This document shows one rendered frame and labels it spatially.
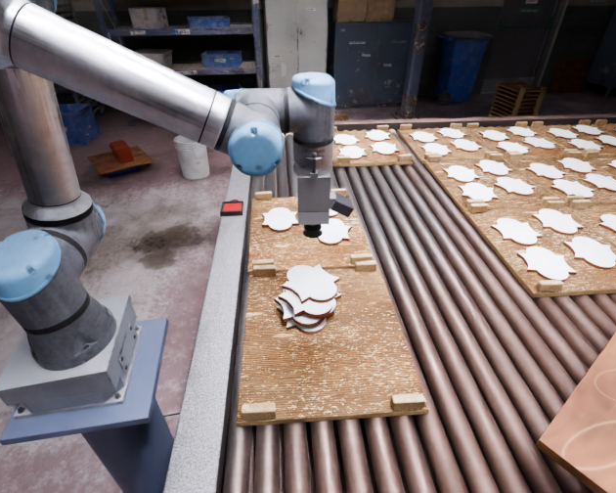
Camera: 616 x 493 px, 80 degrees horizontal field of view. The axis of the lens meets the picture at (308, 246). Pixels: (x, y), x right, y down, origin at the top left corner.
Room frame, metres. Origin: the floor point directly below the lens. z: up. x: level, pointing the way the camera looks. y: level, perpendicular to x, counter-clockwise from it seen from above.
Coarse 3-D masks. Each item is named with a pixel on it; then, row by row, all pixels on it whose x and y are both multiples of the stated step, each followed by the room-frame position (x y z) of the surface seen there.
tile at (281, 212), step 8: (280, 208) 1.07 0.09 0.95; (264, 216) 1.02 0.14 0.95; (272, 216) 1.02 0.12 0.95; (280, 216) 1.02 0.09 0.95; (288, 216) 1.02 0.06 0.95; (264, 224) 0.97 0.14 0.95; (272, 224) 0.97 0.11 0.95; (280, 224) 0.97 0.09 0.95; (288, 224) 0.97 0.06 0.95; (296, 224) 0.98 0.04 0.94; (280, 232) 0.94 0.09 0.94
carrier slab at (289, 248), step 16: (256, 208) 1.09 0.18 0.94; (272, 208) 1.09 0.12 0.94; (288, 208) 1.09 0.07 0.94; (256, 224) 0.99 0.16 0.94; (352, 224) 0.99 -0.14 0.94; (256, 240) 0.90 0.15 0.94; (272, 240) 0.90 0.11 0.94; (288, 240) 0.90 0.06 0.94; (304, 240) 0.90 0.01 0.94; (352, 240) 0.90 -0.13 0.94; (256, 256) 0.82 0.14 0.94; (272, 256) 0.82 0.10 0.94; (288, 256) 0.82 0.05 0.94; (304, 256) 0.82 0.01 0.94; (320, 256) 0.82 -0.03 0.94; (336, 256) 0.82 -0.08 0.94
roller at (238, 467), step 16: (256, 176) 1.37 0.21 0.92; (256, 192) 1.24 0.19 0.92; (240, 320) 0.60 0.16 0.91; (240, 336) 0.55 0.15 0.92; (240, 352) 0.50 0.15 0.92; (240, 368) 0.46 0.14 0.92; (240, 432) 0.33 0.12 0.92; (240, 448) 0.30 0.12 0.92; (240, 464) 0.28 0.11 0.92; (224, 480) 0.26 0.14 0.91; (240, 480) 0.25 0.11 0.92
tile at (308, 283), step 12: (288, 276) 0.65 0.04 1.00; (300, 276) 0.65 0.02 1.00; (312, 276) 0.65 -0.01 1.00; (324, 276) 0.65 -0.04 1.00; (288, 288) 0.62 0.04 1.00; (300, 288) 0.61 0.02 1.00; (312, 288) 0.61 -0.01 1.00; (324, 288) 0.61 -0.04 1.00; (300, 300) 0.58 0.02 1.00; (312, 300) 0.58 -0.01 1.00; (324, 300) 0.58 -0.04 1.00
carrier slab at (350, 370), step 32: (256, 288) 0.69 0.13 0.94; (352, 288) 0.69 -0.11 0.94; (384, 288) 0.69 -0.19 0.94; (256, 320) 0.58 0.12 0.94; (352, 320) 0.58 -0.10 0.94; (384, 320) 0.58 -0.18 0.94; (256, 352) 0.49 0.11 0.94; (288, 352) 0.49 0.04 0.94; (320, 352) 0.49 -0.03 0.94; (352, 352) 0.49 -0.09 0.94; (384, 352) 0.49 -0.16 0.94; (256, 384) 0.41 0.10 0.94; (288, 384) 0.41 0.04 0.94; (320, 384) 0.41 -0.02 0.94; (352, 384) 0.41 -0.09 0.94; (384, 384) 0.41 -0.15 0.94; (416, 384) 0.41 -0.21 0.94; (288, 416) 0.35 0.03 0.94; (320, 416) 0.35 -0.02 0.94; (352, 416) 0.35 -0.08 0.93; (384, 416) 0.36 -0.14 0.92
